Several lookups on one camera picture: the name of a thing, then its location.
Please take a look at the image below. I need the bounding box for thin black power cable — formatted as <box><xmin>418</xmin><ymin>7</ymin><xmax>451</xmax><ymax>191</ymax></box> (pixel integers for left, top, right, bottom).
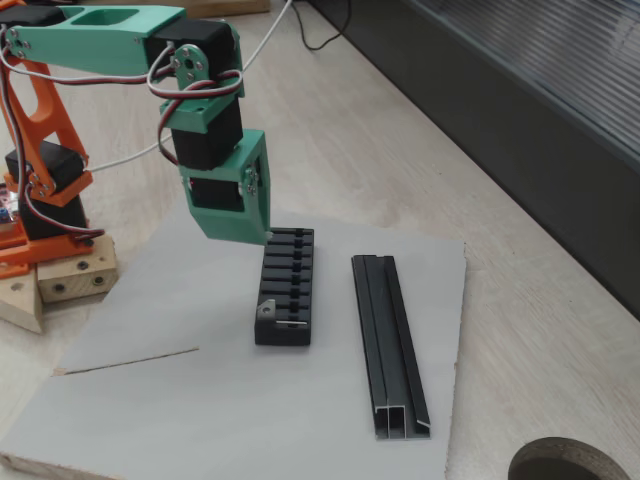
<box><xmin>292</xmin><ymin>0</ymin><xmax>347</xmax><ymax>52</ymax></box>

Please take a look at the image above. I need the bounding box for small grey metal bracket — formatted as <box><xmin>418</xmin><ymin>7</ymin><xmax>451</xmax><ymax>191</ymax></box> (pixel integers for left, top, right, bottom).
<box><xmin>256</xmin><ymin>298</ymin><xmax>309</xmax><ymax>327</ymax></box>

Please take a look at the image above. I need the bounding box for white USB cable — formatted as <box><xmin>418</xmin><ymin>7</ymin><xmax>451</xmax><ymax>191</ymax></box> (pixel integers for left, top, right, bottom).
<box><xmin>87</xmin><ymin>0</ymin><xmax>294</xmax><ymax>174</ymax></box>

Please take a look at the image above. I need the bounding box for red controller board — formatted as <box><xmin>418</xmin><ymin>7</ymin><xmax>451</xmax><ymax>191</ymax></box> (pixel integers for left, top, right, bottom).
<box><xmin>0</xmin><ymin>182</ymin><xmax>24</xmax><ymax>227</ymax></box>

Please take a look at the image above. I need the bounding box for black slotted holder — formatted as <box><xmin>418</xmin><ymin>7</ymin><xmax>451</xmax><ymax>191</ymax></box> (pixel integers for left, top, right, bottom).
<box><xmin>253</xmin><ymin>227</ymin><xmax>316</xmax><ymax>347</ymax></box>

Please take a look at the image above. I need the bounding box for wooden base block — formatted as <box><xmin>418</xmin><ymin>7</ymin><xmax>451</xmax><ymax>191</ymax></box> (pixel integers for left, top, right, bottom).
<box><xmin>36</xmin><ymin>234</ymin><xmax>119</xmax><ymax>305</ymax></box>

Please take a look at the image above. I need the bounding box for grey laminated board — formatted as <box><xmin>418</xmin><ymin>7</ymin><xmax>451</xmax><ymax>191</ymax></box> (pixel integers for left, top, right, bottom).
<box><xmin>0</xmin><ymin>197</ymin><xmax>467</xmax><ymax>480</ymax></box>

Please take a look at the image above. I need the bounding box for black aluminium profile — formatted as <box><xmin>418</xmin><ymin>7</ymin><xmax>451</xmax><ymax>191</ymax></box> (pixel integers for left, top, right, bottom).
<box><xmin>351</xmin><ymin>254</ymin><xmax>432</xmax><ymax>441</ymax></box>

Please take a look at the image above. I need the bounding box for tricolour base servo cable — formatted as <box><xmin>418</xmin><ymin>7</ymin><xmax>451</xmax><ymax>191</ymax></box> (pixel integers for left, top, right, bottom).
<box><xmin>19</xmin><ymin>194</ymin><xmax>107</xmax><ymax>247</ymax></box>

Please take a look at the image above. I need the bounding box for tricolour wrist servo cable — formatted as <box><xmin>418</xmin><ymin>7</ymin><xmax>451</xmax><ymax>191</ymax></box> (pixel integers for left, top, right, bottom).
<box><xmin>147</xmin><ymin>42</ymin><xmax>246</xmax><ymax>167</ymax></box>

